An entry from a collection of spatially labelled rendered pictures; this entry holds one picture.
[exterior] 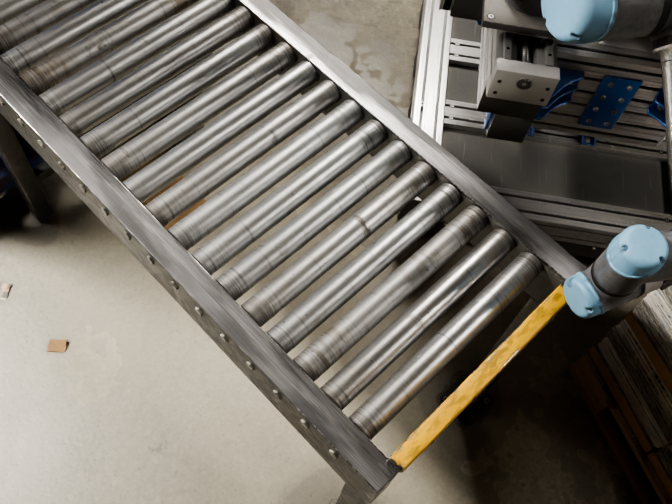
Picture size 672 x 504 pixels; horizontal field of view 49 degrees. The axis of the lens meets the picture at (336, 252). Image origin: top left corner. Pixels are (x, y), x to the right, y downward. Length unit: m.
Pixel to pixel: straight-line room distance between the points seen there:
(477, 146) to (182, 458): 1.19
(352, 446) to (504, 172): 1.21
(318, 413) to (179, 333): 0.97
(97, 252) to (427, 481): 1.12
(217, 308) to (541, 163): 1.27
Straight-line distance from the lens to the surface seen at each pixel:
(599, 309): 1.26
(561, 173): 2.25
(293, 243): 1.30
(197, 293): 1.26
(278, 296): 1.25
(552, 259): 1.38
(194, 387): 2.04
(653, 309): 1.78
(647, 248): 1.18
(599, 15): 1.17
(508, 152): 2.24
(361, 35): 2.72
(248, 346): 1.22
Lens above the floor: 1.94
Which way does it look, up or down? 62 degrees down
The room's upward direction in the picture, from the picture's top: 10 degrees clockwise
